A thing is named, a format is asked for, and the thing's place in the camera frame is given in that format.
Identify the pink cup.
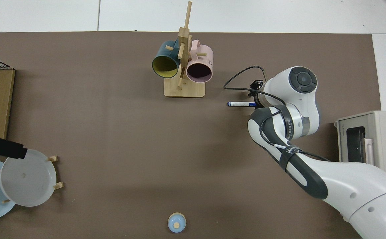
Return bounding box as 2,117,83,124
186,40,214,83

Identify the brown table cloth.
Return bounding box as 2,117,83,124
0,32,381,239

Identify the wooden plate rack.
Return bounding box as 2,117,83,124
0,155,64,203

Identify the wooden cup stand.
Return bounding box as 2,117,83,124
164,1,206,98

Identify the pale toaster oven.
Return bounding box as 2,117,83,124
334,111,386,190

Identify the dark teal cup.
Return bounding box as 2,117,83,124
152,39,181,79

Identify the grey plate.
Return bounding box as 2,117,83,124
0,149,57,207

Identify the blue white marker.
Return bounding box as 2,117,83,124
226,102,257,108

